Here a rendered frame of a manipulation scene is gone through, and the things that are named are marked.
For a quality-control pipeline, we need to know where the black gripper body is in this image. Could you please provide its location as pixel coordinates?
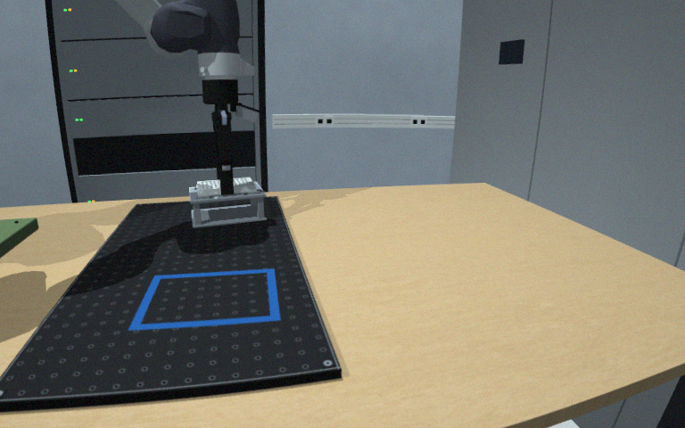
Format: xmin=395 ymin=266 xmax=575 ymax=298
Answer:
xmin=202 ymin=79 xmax=238 ymax=128

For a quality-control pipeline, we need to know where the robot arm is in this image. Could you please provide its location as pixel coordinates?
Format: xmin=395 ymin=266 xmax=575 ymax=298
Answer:
xmin=115 ymin=0 xmax=260 ymax=122

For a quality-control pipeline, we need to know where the blue tape square outline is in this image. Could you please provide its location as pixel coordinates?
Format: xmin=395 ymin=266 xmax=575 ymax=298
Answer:
xmin=128 ymin=268 xmax=281 ymax=331

